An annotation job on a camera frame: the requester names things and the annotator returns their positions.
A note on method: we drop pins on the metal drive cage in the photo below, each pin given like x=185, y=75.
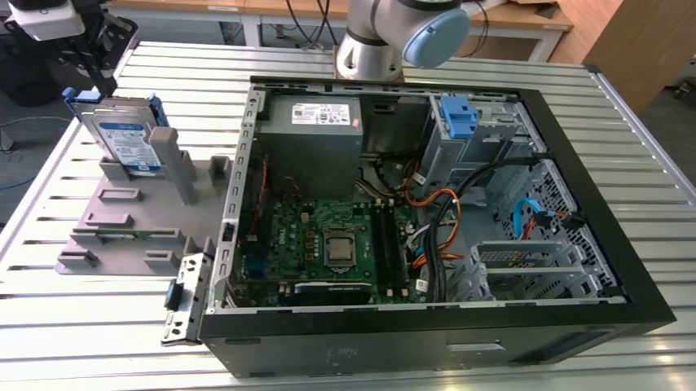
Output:
x=440, y=163

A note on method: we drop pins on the black office chair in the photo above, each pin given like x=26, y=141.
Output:
x=27, y=89

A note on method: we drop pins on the CPU socket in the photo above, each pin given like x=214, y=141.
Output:
x=340, y=266

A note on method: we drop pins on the hard disk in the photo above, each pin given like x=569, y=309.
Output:
x=127, y=142

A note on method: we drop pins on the grey power supply unit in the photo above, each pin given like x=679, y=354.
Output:
x=310, y=163

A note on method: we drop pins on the grey parts rack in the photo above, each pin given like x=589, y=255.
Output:
x=153, y=228

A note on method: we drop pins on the metal disk bay cage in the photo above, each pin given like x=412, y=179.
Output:
x=516, y=245

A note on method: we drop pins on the blue plastic drive latch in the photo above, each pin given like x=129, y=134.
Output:
x=460, y=118

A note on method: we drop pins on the wooden desk white frame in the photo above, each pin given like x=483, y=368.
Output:
x=521, y=22
x=190, y=8

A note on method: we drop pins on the black graphics card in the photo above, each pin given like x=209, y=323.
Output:
x=332, y=291

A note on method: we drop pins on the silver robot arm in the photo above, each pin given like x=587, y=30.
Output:
x=364, y=57

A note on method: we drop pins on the green motherboard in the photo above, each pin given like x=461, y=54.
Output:
x=294, y=228

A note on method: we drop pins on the metal bracket blue latch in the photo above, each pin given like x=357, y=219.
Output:
x=190, y=285

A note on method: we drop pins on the green RAM stick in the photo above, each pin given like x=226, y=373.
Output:
x=138, y=234

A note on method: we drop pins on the silver CPU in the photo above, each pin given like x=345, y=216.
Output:
x=340, y=248

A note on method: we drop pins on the black PC case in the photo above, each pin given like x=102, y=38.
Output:
x=381, y=346

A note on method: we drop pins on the wooden cabinet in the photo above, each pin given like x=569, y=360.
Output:
x=642, y=49

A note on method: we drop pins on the chair wheel base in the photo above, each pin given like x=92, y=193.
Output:
x=686, y=87

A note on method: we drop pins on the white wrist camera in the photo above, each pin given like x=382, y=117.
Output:
x=46, y=20

